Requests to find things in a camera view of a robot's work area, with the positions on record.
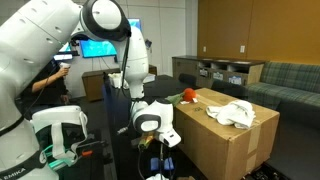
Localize orange plush carrot toy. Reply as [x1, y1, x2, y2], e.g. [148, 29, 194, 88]
[166, 88, 197, 106]

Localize blue cloth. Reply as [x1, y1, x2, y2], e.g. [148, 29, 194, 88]
[150, 157, 175, 171]

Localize white towel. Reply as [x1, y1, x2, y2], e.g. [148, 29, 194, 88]
[206, 100, 256, 129]

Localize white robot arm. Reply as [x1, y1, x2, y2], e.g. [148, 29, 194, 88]
[0, 0, 181, 180]

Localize brown cardboard box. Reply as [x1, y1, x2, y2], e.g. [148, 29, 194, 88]
[174, 88, 280, 180]

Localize black office chair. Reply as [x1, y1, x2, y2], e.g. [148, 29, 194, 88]
[178, 73, 196, 86]

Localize white storage bin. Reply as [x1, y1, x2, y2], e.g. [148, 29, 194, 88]
[108, 73, 128, 89]

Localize wooden recycling cabinet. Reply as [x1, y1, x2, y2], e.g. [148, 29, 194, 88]
[172, 55, 265, 88]

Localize low wooden bench cabinet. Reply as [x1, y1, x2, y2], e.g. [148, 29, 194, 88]
[81, 64, 158, 102]

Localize white vr headset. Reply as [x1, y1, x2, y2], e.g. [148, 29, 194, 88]
[31, 105, 88, 166]

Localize person in black shirt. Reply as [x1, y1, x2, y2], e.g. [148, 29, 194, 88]
[21, 59, 69, 114]

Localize green plaid sofa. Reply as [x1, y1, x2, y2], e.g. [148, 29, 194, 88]
[246, 62, 320, 109]

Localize wall mounted tv screen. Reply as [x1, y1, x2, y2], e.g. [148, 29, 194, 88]
[53, 17, 142, 62]

